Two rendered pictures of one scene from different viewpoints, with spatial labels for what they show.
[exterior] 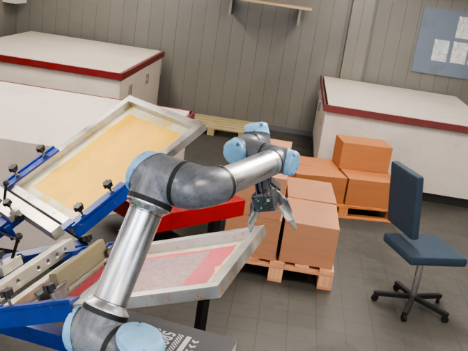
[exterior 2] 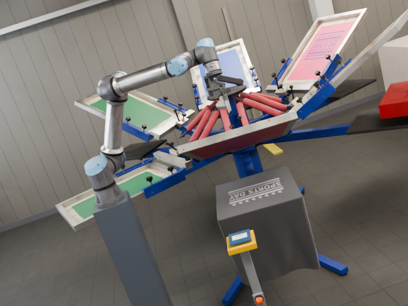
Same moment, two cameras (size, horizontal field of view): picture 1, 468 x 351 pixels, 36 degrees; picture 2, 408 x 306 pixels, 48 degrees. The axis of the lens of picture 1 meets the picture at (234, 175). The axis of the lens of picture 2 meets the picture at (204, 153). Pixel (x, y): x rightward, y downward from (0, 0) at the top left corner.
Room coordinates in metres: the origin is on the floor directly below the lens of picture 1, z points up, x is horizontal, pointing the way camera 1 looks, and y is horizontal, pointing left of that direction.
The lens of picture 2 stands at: (1.70, -2.10, 1.95)
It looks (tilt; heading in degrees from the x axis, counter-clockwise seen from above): 17 degrees down; 82
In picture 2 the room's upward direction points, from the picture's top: 18 degrees counter-clockwise
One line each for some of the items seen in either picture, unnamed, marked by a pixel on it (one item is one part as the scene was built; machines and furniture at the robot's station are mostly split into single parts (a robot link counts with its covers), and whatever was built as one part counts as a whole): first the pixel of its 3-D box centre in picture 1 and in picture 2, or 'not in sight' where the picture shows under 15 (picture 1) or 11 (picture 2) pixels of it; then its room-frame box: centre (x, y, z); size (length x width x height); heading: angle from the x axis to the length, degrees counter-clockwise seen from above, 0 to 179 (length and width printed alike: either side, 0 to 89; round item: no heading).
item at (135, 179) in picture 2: not in sight; (133, 172); (1.61, 1.02, 1.05); 1.08 x 0.61 x 0.23; 17
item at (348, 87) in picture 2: not in sight; (304, 110); (3.12, 1.46, 0.91); 1.34 x 0.41 x 0.08; 17
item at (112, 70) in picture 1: (68, 85); not in sight; (9.21, 2.31, 0.47); 2.46 x 1.99 x 0.94; 177
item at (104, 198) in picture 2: not in sight; (107, 192); (1.48, 0.16, 1.25); 0.15 x 0.15 x 0.10
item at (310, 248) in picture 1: (284, 205); not in sight; (5.71, -0.46, 0.41); 1.39 x 0.99 x 0.82; 172
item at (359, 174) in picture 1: (338, 174); not in sight; (7.19, -1.08, 0.34); 1.26 x 0.94 x 0.69; 88
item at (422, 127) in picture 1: (391, 135); not in sight; (9.00, -1.91, 0.47); 2.39 x 1.93 x 0.94; 177
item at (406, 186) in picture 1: (423, 242); not in sight; (4.96, -1.45, 0.52); 0.61 x 0.58 x 1.05; 86
